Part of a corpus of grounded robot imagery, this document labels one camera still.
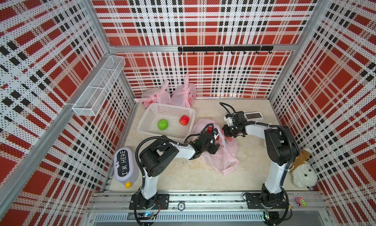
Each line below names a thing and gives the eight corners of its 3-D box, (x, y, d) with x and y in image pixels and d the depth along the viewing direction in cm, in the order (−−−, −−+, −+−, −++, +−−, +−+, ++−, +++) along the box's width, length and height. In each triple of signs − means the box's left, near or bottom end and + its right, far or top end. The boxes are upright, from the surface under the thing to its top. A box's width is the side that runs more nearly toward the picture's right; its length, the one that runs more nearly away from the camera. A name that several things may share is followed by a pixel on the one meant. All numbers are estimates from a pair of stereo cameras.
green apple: (158, 129, 102) (157, 126, 99) (159, 123, 106) (158, 119, 102) (167, 129, 102) (166, 126, 99) (168, 123, 106) (167, 119, 102)
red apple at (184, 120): (179, 123, 106) (178, 119, 102) (183, 117, 110) (183, 113, 106) (186, 126, 104) (185, 123, 100) (190, 120, 108) (190, 116, 104)
